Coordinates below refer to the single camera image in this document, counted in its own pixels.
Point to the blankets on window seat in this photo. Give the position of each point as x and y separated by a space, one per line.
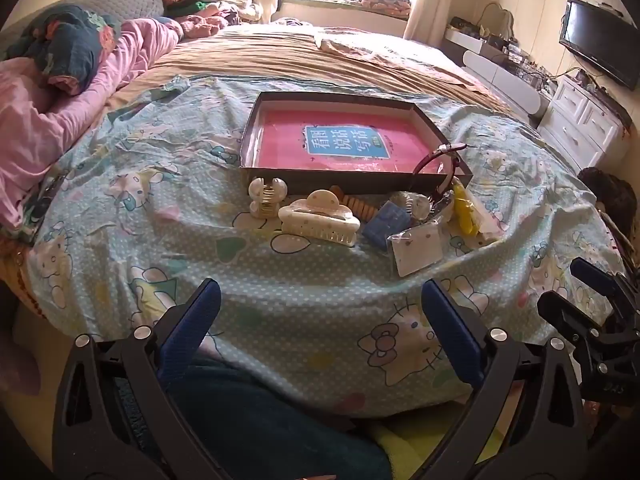
365 0

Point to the dark furry object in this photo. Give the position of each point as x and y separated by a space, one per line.
607 195

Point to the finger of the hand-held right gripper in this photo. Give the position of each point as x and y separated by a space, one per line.
565 312
592 272

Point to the person's dark green pants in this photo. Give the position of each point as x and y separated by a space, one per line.
280 420

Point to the large cream hair claw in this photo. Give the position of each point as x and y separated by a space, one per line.
320 222

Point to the white drawer cabinet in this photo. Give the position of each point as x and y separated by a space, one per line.
580 115

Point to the dark red headband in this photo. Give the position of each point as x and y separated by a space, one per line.
445 170

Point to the pink book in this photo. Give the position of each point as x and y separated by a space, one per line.
345 142

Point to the grey white bench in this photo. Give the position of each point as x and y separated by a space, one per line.
505 80

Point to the white card in clear packet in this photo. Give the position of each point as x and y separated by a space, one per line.
417 250

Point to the grey quilted pillow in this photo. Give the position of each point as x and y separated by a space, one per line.
120 2

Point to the yellow item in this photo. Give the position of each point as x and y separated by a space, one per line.
465 210

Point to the pile of clothes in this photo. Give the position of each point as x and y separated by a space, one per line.
210 10

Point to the brown cardboard box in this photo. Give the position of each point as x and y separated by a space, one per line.
345 180

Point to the white dressing table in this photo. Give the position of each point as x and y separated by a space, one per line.
475 37

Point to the cartoon printed bed sheet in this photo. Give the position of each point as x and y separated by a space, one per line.
165 240

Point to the pink quilt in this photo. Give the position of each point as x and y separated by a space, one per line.
45 130

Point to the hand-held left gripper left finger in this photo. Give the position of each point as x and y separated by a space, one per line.
197 317

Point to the pink patterned cloth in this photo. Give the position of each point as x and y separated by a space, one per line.
355 47

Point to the blue floral pillow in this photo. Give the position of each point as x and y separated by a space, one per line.
70 45

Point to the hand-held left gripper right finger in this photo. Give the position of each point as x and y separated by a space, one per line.
450 330

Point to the brown bed sheet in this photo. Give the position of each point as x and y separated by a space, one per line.
280 60

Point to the round clear hair comb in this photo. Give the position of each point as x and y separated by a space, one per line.
416 205

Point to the small pearl hair claw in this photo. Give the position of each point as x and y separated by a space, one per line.
267 197

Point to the flat screen television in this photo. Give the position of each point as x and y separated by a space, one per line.
600 42

